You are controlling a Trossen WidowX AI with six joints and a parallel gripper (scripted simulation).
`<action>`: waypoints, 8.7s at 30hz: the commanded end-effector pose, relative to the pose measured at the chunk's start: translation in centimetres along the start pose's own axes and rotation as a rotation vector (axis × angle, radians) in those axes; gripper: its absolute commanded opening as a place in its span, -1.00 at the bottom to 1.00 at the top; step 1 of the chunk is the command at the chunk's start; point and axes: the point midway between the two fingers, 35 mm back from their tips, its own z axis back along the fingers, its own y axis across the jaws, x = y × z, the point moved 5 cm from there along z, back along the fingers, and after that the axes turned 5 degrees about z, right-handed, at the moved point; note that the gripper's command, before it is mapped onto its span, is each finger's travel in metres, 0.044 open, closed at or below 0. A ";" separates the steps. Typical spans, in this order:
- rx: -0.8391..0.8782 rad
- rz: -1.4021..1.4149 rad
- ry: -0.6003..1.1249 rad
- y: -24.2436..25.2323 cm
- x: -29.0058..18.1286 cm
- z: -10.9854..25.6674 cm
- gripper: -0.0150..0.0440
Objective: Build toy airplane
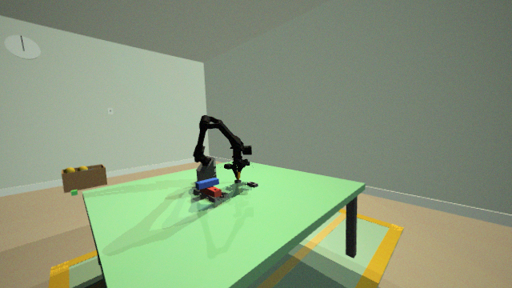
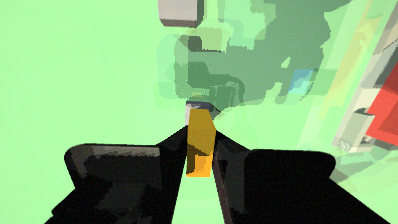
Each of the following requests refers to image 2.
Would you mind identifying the red long block with two sockets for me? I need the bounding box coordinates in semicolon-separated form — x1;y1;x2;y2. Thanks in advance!
366;61;398;146

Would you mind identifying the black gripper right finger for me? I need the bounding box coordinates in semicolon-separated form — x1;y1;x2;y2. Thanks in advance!
211;130;336;224

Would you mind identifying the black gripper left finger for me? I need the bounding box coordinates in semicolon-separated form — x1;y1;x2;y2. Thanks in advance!
64;125;188;224

